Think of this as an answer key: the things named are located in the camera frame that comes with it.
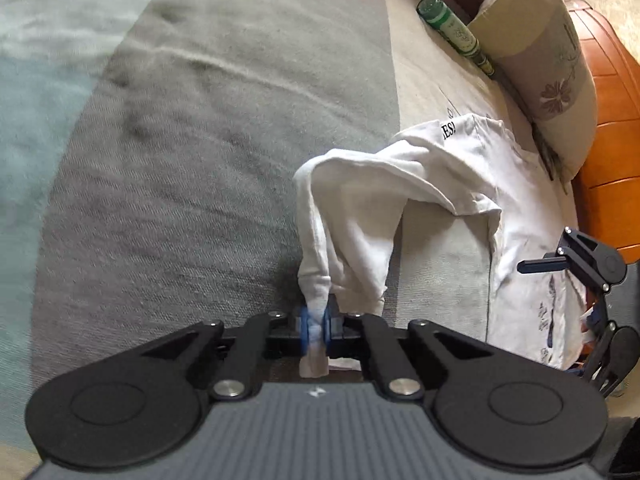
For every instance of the white printed t-shirt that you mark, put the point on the white printed t-shirt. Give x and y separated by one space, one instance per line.
450 170

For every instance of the floral pillow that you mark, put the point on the floral pillow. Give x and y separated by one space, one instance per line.
540 60

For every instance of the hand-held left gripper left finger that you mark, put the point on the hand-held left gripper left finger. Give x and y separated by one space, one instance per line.
304 327

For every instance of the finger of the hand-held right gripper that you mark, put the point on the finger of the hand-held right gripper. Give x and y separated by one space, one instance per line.
595 319
542 265

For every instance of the wooden headboard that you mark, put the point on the wooden headboard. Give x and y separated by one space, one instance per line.
615 160

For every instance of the green glass bottle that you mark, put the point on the green glass bottle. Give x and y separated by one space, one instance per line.
450 27

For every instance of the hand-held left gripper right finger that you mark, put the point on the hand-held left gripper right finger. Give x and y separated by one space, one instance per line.
327 327

